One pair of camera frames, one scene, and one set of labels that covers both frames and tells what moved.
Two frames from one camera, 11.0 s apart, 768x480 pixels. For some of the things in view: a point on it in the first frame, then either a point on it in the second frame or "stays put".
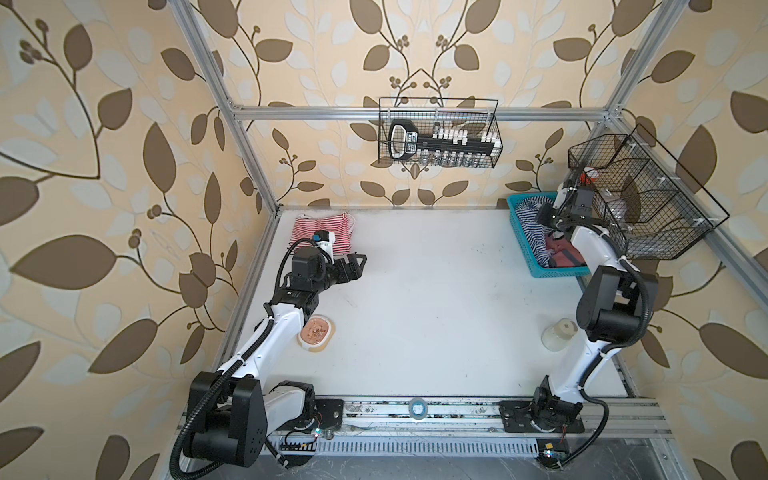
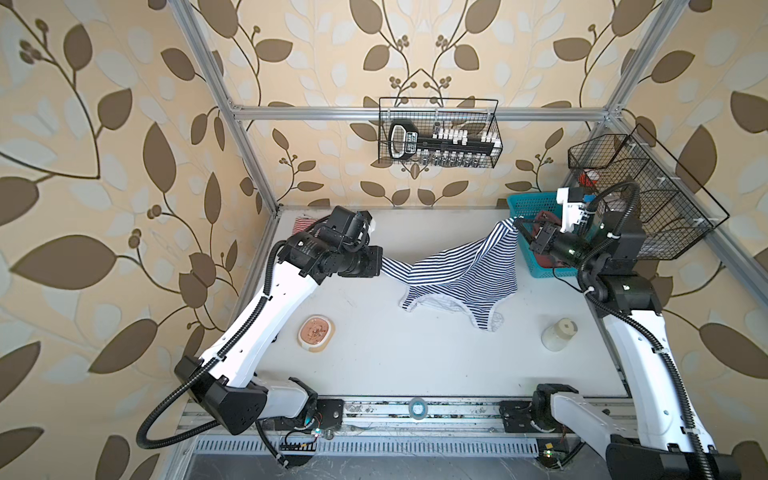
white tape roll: (557, 337) stays put
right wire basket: (651, 207) stays put
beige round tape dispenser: (317, 333) stays put
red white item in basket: (590, 174) stays put
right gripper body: (550, 216) to (565, 248)
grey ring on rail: (418, 408) stays put
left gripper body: (324, 279) to (356, 259)
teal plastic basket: (541, 271) stays put
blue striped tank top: (535, 232) to (479, 278)
